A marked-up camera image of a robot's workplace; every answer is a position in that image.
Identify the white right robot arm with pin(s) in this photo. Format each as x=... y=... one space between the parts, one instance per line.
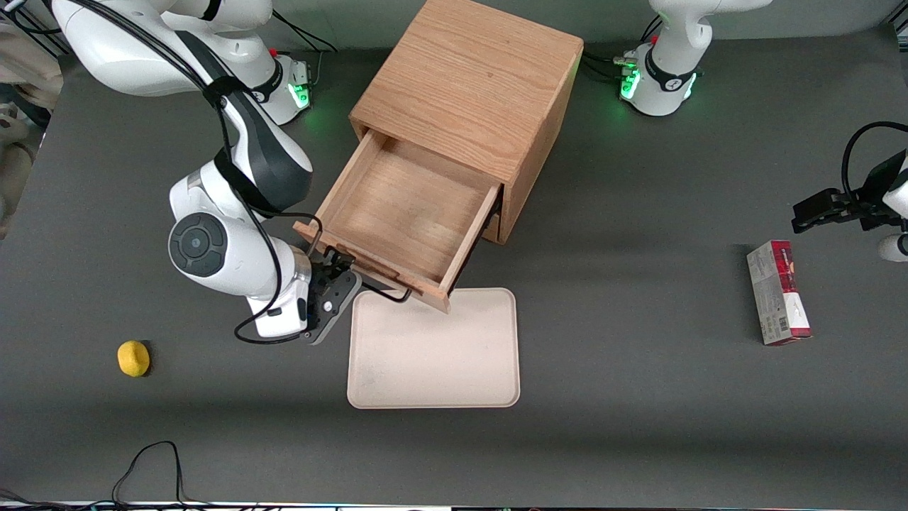
x=227 y=262

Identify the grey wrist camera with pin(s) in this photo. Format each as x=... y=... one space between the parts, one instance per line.
x=894 y=248
x=333 y=305

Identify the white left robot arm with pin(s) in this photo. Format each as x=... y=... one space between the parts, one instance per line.
x=667 y=78

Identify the beige plastic tray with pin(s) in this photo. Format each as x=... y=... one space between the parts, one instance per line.
x=433 y=355

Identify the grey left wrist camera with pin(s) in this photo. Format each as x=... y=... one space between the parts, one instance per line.
x=894 y=248

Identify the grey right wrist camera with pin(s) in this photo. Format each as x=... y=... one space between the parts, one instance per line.
x=333 y=305

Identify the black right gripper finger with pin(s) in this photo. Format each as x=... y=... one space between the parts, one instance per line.
x=335 y=255
x=347 y=263

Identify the wooden drawer cabinet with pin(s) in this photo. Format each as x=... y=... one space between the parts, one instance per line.
x=475 y=78

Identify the wooden drawer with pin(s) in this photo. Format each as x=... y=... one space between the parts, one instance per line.
x=404 y=213

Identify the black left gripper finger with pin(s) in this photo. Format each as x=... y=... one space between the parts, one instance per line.
x=826 y=221
x=823 y=204

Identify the grey and red carton box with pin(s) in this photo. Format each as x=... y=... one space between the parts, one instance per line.
x=777 y=294

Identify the yellow lemon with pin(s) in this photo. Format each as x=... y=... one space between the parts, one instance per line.
x=133 y=358

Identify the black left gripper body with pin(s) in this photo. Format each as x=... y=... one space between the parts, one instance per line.
x=867 y=202

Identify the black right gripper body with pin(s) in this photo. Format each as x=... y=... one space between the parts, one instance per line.
x=320 y=276

